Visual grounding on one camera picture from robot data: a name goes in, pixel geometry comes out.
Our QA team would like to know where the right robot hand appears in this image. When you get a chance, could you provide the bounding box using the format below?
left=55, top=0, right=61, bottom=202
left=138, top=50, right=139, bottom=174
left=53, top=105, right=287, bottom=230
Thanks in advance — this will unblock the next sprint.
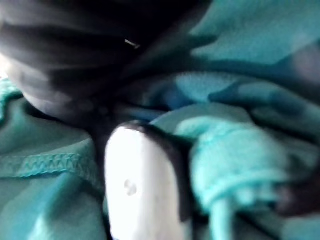
left=0, top=0, right=216, bottom=240

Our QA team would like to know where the teal cloth garment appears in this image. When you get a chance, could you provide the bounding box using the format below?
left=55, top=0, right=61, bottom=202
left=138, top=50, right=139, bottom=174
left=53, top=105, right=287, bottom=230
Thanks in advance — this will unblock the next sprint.
left=0, top=0, right=320, bottom=240

